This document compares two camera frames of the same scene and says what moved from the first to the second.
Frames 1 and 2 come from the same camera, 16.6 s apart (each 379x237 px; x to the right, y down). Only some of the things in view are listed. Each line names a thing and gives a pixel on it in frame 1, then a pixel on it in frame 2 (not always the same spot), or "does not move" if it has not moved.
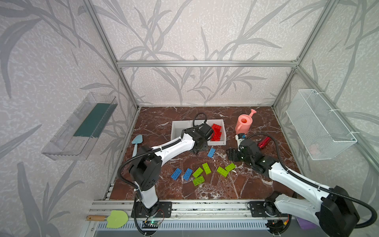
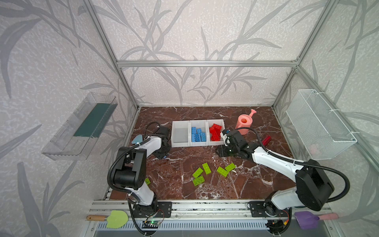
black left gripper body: (200, 147) → (164, 147)
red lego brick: (216, 133) does not move
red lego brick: (216, 129) does not move
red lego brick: (215, 137) does not move
